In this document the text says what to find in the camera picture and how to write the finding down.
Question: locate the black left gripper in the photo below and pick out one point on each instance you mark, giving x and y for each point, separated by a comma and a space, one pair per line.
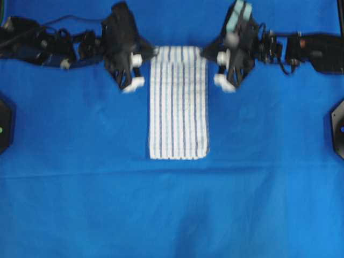
125, 50

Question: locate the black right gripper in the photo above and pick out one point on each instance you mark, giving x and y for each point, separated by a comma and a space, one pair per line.
234, 63

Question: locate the blue striped white towel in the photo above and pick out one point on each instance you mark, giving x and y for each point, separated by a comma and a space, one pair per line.
178, 104

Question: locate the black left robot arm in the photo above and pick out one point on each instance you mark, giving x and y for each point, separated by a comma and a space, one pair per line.
26, 40

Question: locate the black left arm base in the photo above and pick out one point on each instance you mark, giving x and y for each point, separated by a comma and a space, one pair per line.
8, 121

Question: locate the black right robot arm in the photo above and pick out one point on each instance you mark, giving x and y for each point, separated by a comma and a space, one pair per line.
323, 51

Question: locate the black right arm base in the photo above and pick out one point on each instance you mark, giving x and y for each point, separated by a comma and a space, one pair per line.
337, 128

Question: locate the blue table cloth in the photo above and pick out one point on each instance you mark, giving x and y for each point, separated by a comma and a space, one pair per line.
78, 181

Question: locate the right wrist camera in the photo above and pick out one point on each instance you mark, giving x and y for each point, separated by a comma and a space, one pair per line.
236, 23

